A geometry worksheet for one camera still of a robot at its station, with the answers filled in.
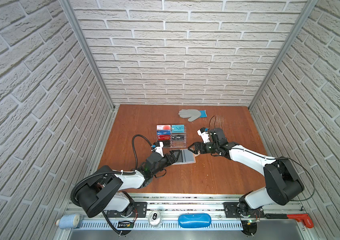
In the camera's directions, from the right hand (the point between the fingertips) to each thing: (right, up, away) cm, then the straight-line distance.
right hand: (194, 146), depth 87 cm
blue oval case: (-4, -31, -19) cm, 37 cm away
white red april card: (-19, +11, +8) cm, 23 cm away
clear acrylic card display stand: (-11, 0, +11) cm, 16 cm away
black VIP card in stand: (-9, +4, +9) cm, 14 cm away
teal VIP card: (-10, +10, +9) cm, 17 cm away
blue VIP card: (-19, +8, +8) cm, 22 cm away
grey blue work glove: (+3, +20, +27) cm, 34 cm away
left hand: (-10, -2, -3) cm, 11 cm away
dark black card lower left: (-17, +1, +9) cm, 19 cm away
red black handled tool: (+52, -32, -16) cm, 63 cm away
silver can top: (-20, -25, -27) cm, 41 cm away
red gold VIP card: (-19, +4, +9) cm, 21 cm away
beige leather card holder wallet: (-4, -7, +6) cm, 10 cm away
